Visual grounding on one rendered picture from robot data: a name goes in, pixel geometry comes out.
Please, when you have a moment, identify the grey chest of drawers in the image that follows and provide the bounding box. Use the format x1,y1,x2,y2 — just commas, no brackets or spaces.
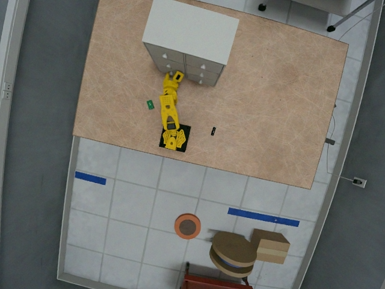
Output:
142,0,239,87

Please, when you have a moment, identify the green 9v battery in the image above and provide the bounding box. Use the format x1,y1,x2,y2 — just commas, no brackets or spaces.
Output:
146,100,154,110

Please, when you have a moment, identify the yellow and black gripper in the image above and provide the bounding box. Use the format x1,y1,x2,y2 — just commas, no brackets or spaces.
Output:
163,71,184,91

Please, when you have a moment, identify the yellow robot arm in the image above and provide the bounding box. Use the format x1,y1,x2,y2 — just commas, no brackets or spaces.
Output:
159,88,186,149

